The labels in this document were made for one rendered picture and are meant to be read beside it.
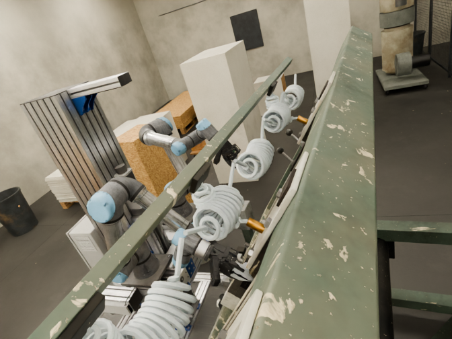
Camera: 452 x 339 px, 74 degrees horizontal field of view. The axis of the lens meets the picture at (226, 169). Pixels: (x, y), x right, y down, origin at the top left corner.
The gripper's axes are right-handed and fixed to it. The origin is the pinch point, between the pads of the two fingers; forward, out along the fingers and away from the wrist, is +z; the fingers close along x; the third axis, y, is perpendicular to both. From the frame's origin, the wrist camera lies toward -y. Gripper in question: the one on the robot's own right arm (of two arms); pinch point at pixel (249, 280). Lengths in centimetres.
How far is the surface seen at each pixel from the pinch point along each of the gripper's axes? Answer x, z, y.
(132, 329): -69, -17, -60
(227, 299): 30.9, -2.9, 5.8
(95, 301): -74, -21, -61
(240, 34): 144, -266, 827
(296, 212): -82, -7, -46
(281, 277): -82, -7, -55
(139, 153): 108, -144, 148
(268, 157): -68, -14, -18
